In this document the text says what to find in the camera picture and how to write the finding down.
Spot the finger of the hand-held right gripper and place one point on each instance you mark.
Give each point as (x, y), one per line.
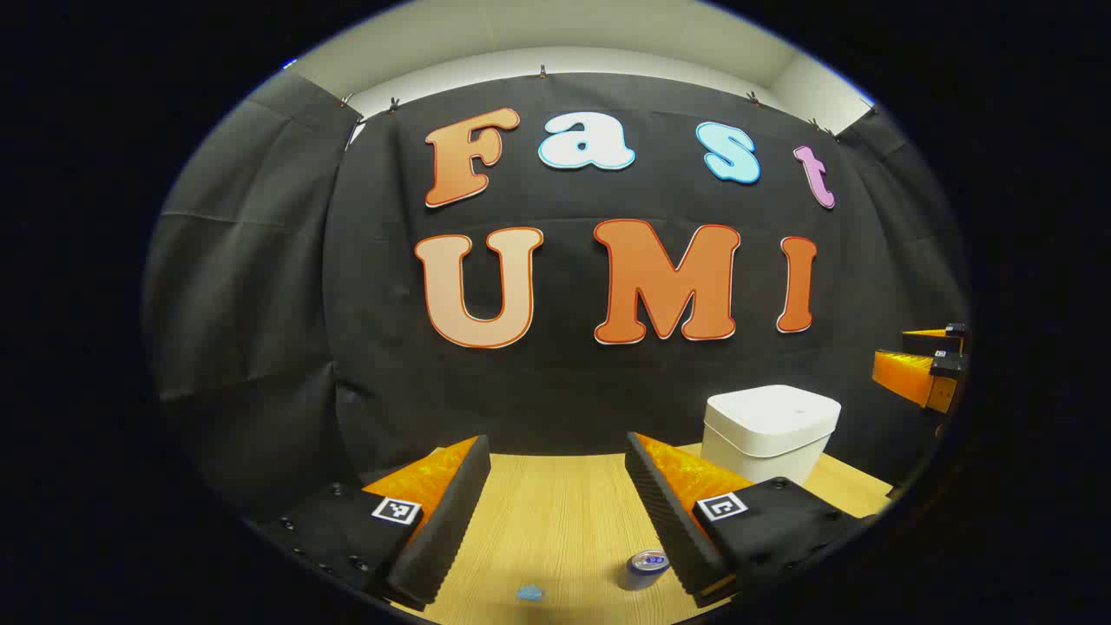
(903, 375)
(933, 340)

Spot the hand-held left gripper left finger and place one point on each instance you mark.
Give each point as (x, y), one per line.
(447, 521)

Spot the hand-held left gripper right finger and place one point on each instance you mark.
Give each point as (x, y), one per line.
(668, 521)

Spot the blue pop can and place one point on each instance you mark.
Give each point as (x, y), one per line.
(647, 571)

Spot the blue paper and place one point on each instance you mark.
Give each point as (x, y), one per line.
(530, 593)

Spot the white desktop garbage bin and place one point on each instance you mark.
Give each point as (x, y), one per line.
(768, 430)

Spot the wooden desktop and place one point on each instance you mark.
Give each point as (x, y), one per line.
(564, 521)

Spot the black backdrop cloth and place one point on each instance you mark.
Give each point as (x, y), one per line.
(564, 391)

